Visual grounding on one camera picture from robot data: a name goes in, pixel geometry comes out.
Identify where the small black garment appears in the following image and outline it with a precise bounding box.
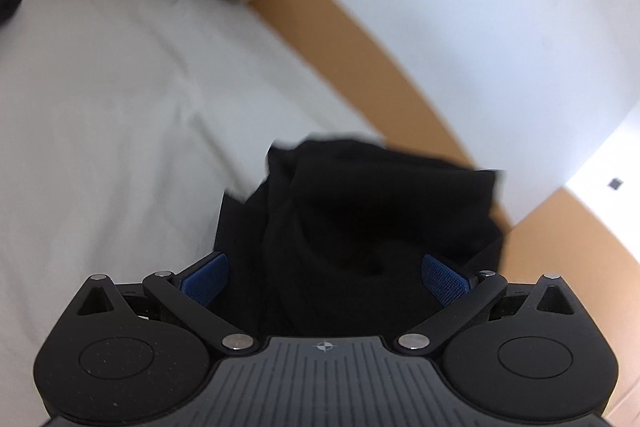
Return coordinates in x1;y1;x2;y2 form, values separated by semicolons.
208;140;503;338

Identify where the wooden bed footboard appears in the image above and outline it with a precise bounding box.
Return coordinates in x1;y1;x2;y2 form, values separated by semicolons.
500;188;639;426

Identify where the white bed sheet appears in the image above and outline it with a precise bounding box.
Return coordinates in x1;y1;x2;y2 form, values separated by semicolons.
1;0;376;426

